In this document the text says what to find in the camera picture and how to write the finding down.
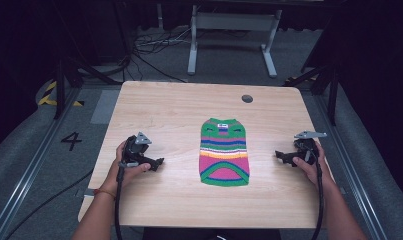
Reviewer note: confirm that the black metal stand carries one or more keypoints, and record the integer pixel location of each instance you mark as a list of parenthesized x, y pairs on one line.
[(332, 90), (60, 86)]

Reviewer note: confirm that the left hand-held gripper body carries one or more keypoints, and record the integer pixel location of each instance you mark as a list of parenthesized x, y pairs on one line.
[(133, 151)]

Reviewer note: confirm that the person's left hand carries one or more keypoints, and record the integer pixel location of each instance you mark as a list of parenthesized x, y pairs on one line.
[(127, 173)]

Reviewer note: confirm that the metal floor rail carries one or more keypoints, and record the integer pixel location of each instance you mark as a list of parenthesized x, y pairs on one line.
[(352, 170), (29, 173)]

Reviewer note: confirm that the yellow black floor tape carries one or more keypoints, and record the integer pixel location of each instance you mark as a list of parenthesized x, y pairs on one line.
[(49, 98)]

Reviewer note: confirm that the white metal desk frame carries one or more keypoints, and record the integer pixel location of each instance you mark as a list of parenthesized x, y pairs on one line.
[(232, 21)]

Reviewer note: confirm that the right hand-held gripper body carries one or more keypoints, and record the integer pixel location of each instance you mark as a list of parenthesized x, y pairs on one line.
[(307, 148)]

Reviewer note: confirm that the person's right hand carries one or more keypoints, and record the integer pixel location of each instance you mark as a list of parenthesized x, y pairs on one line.
[(317, 171)]

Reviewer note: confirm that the striped knitted pet sweater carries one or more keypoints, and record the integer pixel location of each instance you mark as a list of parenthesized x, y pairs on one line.
[(224, 156)]

